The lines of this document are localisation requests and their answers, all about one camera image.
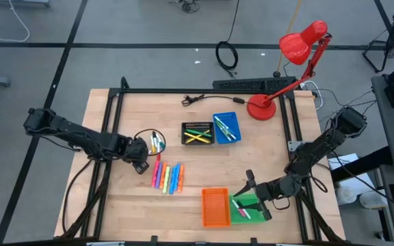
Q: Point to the pink highlighter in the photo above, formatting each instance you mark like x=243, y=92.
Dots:
x=154, y=174

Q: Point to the orange highlighter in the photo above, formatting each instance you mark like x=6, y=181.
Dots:
x=163, y=175
x=181, y=178

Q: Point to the black perforated tray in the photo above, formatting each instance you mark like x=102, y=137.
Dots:
x=251, y=84

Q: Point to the grey metal mounting plate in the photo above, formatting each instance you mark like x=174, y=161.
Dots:
x=292, y=146

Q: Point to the yellow-green highlighter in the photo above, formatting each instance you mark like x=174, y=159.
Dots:
x=166, y=180

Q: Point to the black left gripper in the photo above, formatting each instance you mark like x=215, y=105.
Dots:
x=137, y=150

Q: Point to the light blue slim marker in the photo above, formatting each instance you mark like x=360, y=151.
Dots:
x=229, y=133

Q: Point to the black desk beam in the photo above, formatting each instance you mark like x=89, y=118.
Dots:
x=361, y=164

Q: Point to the red desk lamp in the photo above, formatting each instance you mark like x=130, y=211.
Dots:
x=261, y=108

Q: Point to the orange plastic basket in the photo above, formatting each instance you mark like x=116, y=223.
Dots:
x=216, y=208

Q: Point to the white slim marker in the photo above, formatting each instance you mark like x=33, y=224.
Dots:
x=221, y=122

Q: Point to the black plastic basket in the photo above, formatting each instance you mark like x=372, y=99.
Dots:
x=200, y=125

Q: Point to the blue highlighter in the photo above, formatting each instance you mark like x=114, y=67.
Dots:
x=172, y=180
x=176, y=177

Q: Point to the white paper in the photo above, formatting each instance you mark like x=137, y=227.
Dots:
x=351, y=181

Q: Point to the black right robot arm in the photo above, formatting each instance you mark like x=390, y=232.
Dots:
x=320, y=147

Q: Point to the light green slim marker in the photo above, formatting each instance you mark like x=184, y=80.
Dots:
x=222, y=128

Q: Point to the blue plastic basket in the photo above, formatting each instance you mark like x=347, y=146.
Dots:
x=236, y=123

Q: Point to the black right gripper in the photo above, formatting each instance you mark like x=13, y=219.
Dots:
x=267, y=193

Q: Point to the clear plastic cup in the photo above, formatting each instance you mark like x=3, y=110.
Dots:
x=371, y=200
x=345, y=195

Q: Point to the orange-capped white marker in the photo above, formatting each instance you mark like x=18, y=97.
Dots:
x=152, y=145

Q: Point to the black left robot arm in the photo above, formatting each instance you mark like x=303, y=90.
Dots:
x=80, y=136

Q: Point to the black aluminium table frame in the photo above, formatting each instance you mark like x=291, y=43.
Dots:
x=197, y=91

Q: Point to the purple highlighter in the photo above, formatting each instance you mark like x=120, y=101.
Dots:
x=158, y=175

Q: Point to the grey cart base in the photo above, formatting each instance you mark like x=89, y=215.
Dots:
x=19, y=2

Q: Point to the green plastic basket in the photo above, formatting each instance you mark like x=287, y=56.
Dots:
x=256, y=198

